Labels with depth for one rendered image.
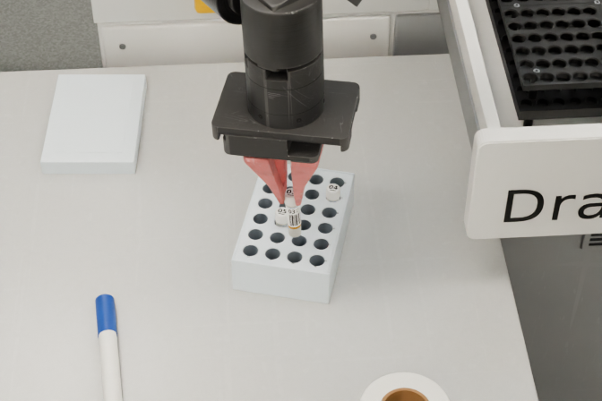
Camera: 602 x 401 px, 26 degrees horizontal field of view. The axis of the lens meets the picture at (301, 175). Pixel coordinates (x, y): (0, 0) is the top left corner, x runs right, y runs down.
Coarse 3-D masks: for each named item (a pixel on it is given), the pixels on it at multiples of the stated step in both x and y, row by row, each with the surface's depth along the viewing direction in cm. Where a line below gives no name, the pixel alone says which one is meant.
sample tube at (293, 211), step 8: (288, 192) 103; (288, 200) 103; (288, 208) 104; (296, 208) 104; (288, 216) 104; (296, 216) 104; (288, 224) 105; (296, 224) 105; (288, 232) 106; (296, 232) 106
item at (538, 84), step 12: (528, 72) 111; (540, 72) 111; (552, 72) 111; (564, 72) 111; (576, 72) 111; (588, 72) 111; (600, 72) 111; (528, 84) 110; (540, 84) 110; (552, 84) 110; (564, 84) 110; (576, 84) 110; (588, 84) 110; (600, 84) 110
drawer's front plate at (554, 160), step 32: (512, 128) 102; (544, 128) 102; (576, 128) 102; (480, 160) 102; (512, 160) 102; (544, 160) 102; (576, 160) 102; (480, 192) 104; (544, 192) 105; (576, 192) 105; (480, 224) 107; (512, 224) 107; (544, 224) 107; (576, 224) 107
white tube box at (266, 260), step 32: (256, 192) 115; (320, 192) 115; (352, 192) 117; (256, 224) 112; (320, 224) 112; (256, 256) 109; (288, 256) 110; (320, 256) 110; (256, 288) 111; (288, 288) 110; (320, 288) 109
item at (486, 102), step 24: (456, 0) 119; (480, 0) 129; (456, 24) 119; (480, 24) 126; (456, 48) 118; (480, 48) 123; (456, 72) 119; (480, 72) 112; (504, 72) 121; (480, 96) 110; (504, 96) 118; (480, 120) 109; (504, 120) 116; (552, 120) 116; (576, 120) 116; (600, 120) 116
